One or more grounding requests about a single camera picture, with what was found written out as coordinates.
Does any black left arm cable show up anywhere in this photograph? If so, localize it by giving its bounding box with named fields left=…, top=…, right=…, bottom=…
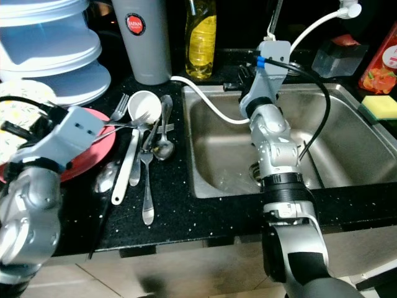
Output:
left=0, top=96, right=66, bottom=120

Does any short silver spoon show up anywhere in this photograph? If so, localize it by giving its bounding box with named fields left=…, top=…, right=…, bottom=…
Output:
left=96, top=160, right=122, bottom=194

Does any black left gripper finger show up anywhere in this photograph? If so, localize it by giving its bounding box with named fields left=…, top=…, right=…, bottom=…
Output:
left=2, top=121, right=38, bottom=141

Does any long silver spoon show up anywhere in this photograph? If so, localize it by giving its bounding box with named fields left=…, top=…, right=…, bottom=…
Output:
left=139, top=148, right=156, bottom=226

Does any stainless steel sink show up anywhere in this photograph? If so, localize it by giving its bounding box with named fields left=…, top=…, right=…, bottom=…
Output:
left=182, top=83, right=397, bottom=200

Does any white sprayer hose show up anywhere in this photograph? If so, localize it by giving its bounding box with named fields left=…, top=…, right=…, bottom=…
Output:
left=171, top=2, right=364, bottom=125

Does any silver spoon round bowl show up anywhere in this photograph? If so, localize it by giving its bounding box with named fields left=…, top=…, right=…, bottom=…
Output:
left=153, top=94, right=175, bottom=161

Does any pale blue left wrist camera mount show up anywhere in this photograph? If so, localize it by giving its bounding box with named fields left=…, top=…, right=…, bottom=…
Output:
left=16, top=107, right=107, bottom=172

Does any white cup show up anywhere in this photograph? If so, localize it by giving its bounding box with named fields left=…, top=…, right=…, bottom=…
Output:
left=128, top=91, right=163, bottom=125

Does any silver fork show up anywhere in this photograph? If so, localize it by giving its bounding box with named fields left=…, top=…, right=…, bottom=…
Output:
left=99, top=118, right=151, bottom=135
left=110, top=93, right=130, bottom=122

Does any white tiered plastic container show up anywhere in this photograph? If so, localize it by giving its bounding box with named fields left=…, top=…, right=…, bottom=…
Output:
left=0, top=0, right=114, bottom=108

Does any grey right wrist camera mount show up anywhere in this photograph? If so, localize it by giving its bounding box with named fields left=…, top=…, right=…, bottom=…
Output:
left=240, top=40, right=292, bottom=119

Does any black right arm cable blue tape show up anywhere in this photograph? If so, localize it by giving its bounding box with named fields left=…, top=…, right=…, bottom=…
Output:
left=250, top=55, right=331, bottom=161

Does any red plate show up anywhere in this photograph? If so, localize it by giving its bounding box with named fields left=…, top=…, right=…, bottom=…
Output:
left=0, top=109, right=118, bottom=184

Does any floral lemon print plate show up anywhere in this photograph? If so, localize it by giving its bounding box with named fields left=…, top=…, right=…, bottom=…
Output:
left=0, top=81, right=55, bottom=164

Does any yellow green sponge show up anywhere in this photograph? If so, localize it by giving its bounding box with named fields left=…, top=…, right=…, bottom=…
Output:
left=358, top=95, right=397, bottom=122

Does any red food package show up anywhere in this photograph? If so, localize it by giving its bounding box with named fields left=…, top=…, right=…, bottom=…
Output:
left=358, top=36, right=397, bottom=96

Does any clear plastic container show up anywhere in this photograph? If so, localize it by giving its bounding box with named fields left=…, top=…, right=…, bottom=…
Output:
left=311, top=34, right=368, bottom=79

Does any white handled spoon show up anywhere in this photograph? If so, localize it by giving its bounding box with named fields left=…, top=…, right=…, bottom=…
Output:
left=111, top=127, right=141, bottom=206

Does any yellow dish soap bottle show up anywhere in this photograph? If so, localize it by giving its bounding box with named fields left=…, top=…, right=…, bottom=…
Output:
left=185, top=0, right=218, bottom=81

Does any grey tumbler red round label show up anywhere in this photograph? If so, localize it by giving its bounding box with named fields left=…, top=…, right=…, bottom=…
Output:
left=112, top=0, right=173, bottom=86

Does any metal sink drain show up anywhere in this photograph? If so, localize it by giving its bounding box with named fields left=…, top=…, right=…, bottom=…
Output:
left=248, top=163, right=265, bottom=184

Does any metal faucet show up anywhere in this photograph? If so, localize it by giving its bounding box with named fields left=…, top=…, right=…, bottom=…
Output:
left=263, top=0, right=287, bottom=44

